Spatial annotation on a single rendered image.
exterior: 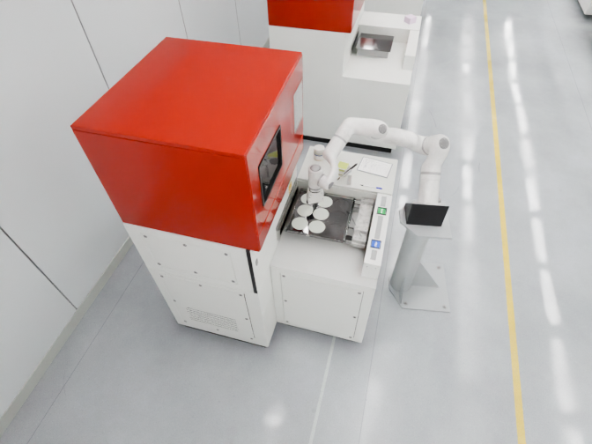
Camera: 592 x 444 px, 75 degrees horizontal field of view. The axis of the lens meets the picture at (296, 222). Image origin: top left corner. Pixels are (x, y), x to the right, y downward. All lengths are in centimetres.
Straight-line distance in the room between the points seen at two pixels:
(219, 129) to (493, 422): 244
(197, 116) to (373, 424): 213
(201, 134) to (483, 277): 264
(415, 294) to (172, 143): 229
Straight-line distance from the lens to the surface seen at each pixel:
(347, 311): 253
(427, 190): 250
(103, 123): 177
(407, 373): 297
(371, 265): 218
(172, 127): 164
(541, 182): 457
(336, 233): 235
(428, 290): 329
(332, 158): 226
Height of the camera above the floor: 272
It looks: 50 degrees down
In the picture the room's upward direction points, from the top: 2 degrees counter-clockwise
